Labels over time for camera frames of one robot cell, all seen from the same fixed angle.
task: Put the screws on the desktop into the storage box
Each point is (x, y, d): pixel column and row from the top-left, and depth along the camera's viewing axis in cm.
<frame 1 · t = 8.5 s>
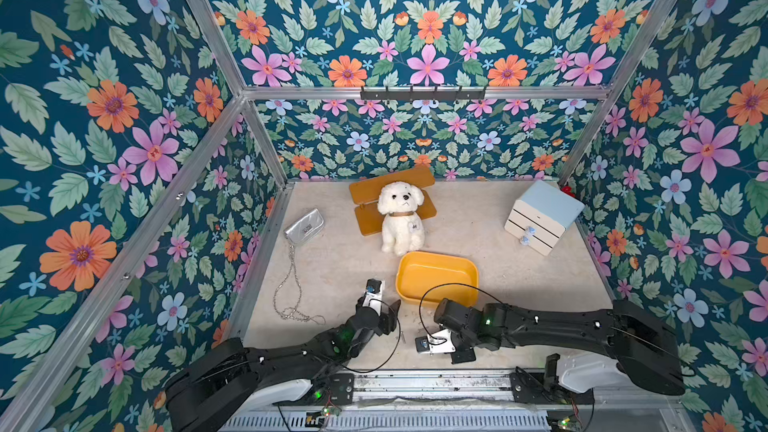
left hand: (394, 298, 84), fingers open
right hand: (442, 342, 79), fingers closed
yellow plastic storage box: (418, 271, 97), on the table
white plush dog toy: (403, 229, 93), point 13 cm above the table
white mini drawer cabinet: (540, 217, 93), point 14 cm above the table
silver clutch purse: (305, 226, 101), point 7 cm above the table
silver purse chain: (318, 318, 88), on the table

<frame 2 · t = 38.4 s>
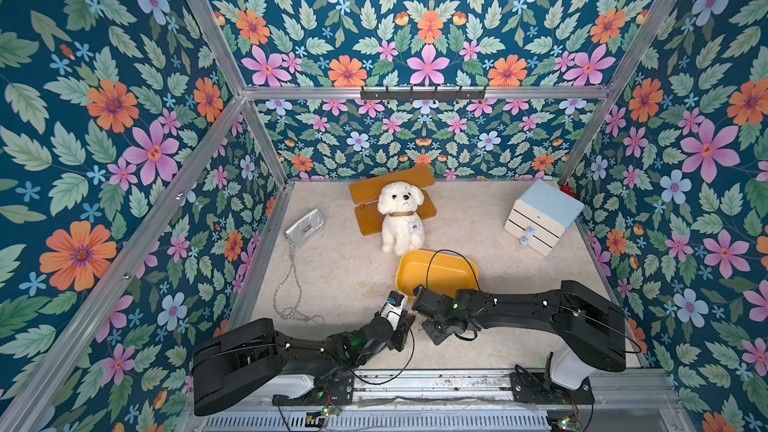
left hand: (415, 316, 82), fingers open
right hand: (434, 327, 84), fingers closed
the named things where they were.

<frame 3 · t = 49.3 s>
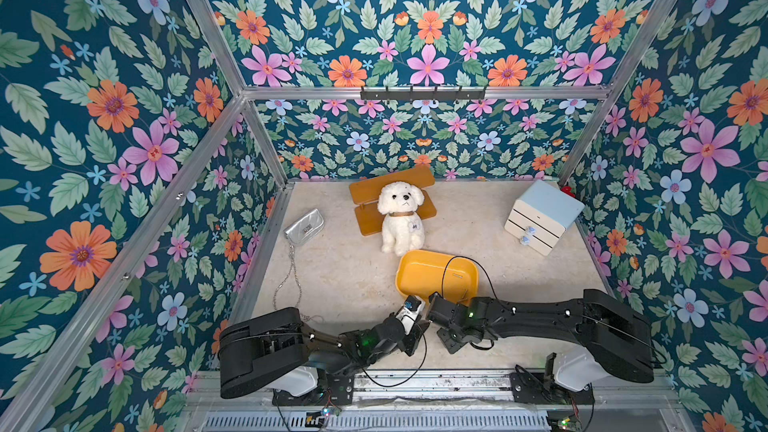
left hand: (428, 321, 81), fingers open
right hand: (449, 336, 82), fingers open
the named things where they were.

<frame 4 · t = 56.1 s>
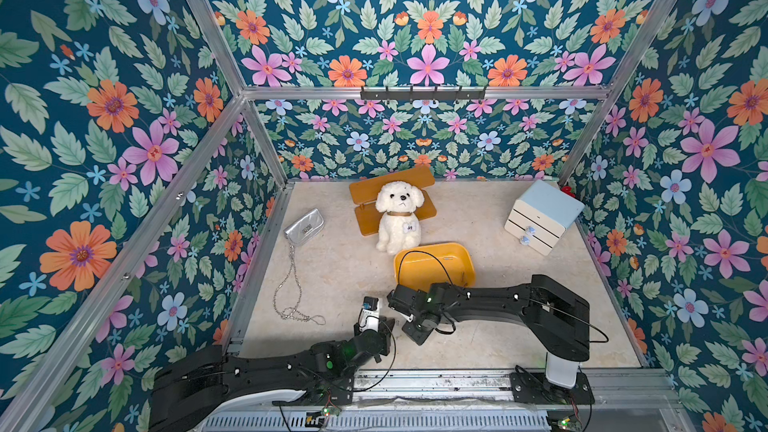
left hand: (397, 323, 82), fingers open
right hand: (415, 328, 83), fingers closed
the named things where they were.

